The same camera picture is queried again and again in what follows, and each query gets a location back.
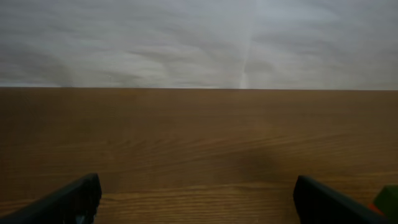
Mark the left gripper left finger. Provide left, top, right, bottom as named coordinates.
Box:
left=0, top=172, right=103, bottom=224

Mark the green cube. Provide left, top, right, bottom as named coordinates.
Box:
left=373, top=185, right=398, bottom=219

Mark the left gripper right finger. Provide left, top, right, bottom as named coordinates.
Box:
left=292, top=174, right=392, bottom=224

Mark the orange cube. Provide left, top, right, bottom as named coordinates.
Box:
left=368, top=203, right=386, bottom=218

